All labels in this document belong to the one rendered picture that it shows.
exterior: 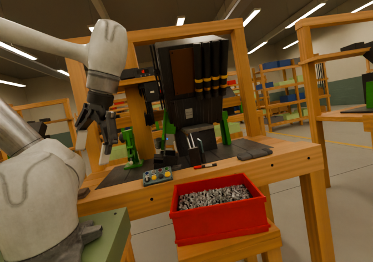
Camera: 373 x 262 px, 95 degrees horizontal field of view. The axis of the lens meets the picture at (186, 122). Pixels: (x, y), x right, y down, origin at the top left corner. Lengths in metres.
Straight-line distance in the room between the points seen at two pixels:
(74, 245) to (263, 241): 0.55
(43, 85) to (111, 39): 12.40
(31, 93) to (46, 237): 12.71
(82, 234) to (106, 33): 0.55
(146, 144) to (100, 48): 1.04
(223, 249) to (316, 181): 0.79
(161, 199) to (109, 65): 0.67
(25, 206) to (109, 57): 0.41
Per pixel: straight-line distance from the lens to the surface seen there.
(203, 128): 0.94
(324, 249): 1.52
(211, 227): 0.66
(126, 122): 1.57
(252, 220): 0.67
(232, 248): 0.68
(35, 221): 0.55
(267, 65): 6.35
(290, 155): 1.13
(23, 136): 0.76
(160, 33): 1.60
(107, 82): 0.56
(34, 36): 0.72
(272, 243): 0.73
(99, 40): 0.57
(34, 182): 0.54
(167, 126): 1.09
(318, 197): 1.34
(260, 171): 1.05
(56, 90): 12.56
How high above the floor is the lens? 1.24
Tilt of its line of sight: 4 degrees down
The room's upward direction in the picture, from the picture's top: 11 degrees counter-clockwise
